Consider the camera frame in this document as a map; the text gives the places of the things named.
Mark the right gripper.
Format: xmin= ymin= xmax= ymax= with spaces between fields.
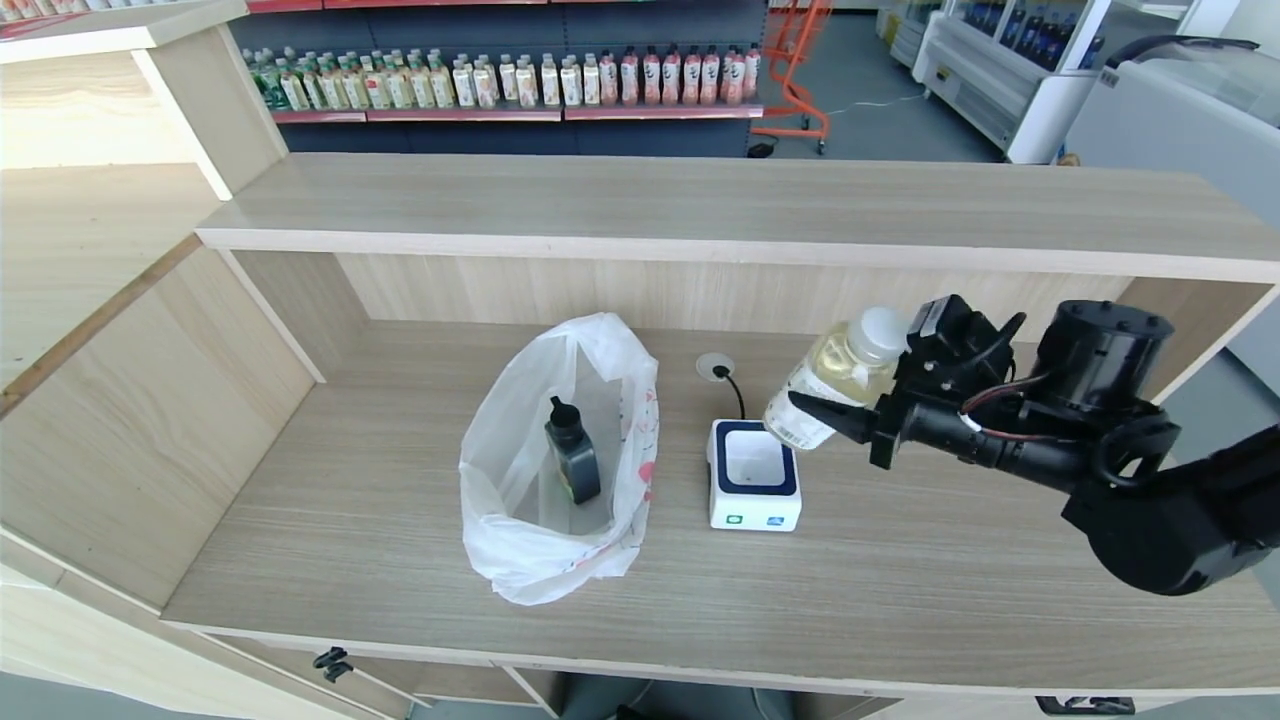
xmin=787 ymin=390 xmax=1089 ymax=494

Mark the clear bottle with yellow liquid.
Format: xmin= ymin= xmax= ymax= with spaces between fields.
xmin=763 ymin=306 xmax=912 ymax=452

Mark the white barcode scanner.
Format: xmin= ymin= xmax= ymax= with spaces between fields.
xmin=707 ymin=418 xmax=804 ymax=533

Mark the white plastic shopping bag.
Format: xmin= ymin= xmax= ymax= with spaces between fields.
xmin=458 ymin=312 xmax=662 ymax=608

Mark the black bottle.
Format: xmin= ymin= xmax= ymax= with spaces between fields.
xmin=544 ymin=395 xmax=603 ymax=507

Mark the orange metal rack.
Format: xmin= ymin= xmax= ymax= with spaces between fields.
xmin=751 ymin=0 xmax=834 ymax=154

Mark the white display freezer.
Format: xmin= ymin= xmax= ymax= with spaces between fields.
xmin=911 ymin=0 xmax=1113 ymax=165

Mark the grey chest freezer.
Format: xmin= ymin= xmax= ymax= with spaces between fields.
xmin=1064 ymin=35 xmax=1280 ymax=397

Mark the black shop shelf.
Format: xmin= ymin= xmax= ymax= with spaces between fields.
xmin=228 ymin=0 xmax=772 ymax=160

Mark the wooden counter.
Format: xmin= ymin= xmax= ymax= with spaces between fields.
xmin=0 ymin=0 xmax=1280 ymax=720

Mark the row of bottles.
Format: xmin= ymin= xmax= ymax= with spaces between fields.
xmin=243 ymin=44 xmax=763 ymax=112

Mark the black cable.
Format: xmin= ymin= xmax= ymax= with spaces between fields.
xmin=712 ymin=367 xmax=748 ymax=422

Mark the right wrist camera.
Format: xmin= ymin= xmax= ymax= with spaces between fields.
xmin=893 ymin=294 xmax=1028 ymax=407

